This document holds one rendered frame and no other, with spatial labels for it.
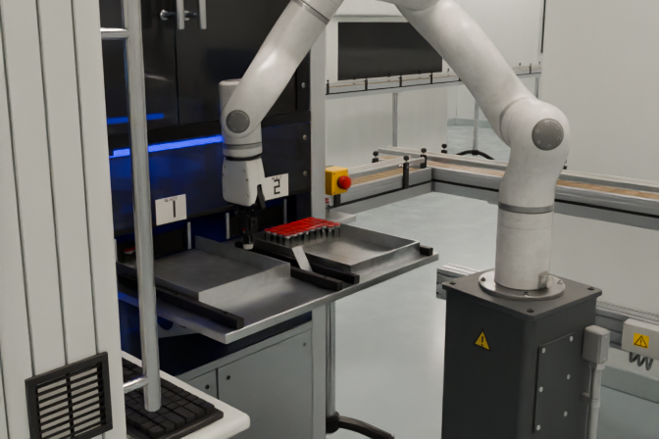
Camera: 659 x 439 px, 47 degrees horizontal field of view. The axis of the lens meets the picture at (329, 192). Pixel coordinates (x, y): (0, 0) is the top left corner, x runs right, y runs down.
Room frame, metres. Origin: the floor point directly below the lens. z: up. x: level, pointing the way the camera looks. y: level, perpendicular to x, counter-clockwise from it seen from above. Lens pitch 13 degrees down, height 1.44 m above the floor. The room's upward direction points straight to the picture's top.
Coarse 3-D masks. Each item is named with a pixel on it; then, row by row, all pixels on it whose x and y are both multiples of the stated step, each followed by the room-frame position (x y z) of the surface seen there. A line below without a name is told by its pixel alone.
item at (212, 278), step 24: (120, 264) 1.64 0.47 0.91; (168, 264) 1.74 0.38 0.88; (192, 264) 1.74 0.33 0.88; (216, 264) 1.74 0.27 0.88; (240, 264) 1.74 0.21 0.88; (264, 264) 1.69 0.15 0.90; (288, 264) 1.64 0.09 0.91; (168, 288) 1.52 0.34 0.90; (192, 288) 1.56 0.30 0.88; (216, 288) 1.48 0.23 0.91; (240, 288) 1.53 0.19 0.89
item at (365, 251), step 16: (256, 240) 1.84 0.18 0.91; (352, 240) 1.94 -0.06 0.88; (368, 240) 1.92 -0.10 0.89; (384, 240) 1.89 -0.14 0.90; (400, 240) 1.85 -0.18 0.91; (416, 240) 1.82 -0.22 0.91; (320, 256) 1.69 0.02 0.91; (336, 256) 1.80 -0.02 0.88; (352, 256) 1.80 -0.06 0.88; (368, 256) 1.80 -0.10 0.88; (384, 256) 1.71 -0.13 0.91; (400, 256) 1.76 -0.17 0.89; (352, 272) 1.63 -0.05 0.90; (368, 272) 1.67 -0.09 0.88
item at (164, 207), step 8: (160, 200) 1.70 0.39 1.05; (168, 200) 1.71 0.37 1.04; (176, 200) 1.73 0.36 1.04; (184, 200) 1.75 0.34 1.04; (160, 208) 1.70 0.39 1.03; (168, 208) 1.71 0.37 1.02; (176, 208) 1.73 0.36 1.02; (184, 208) 1.75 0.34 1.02; (160, 216) 1.70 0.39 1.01; (168, 216) 1.71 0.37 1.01; (176, 216) 1.73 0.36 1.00; (184, 216) 1.75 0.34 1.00
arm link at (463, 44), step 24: (432, 24) 1.64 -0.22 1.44; (456, 24) 1.60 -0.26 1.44; (456, 48) 1.59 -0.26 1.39; (480, 48) 1.59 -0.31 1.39; (456, 72) 1.62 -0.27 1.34; (480, 72) 1.59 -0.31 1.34; (504, 72) 1.61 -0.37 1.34; (480, 96) 1.63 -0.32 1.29; (504, 96) 1.66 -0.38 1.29; (528, 96) 1.67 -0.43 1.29
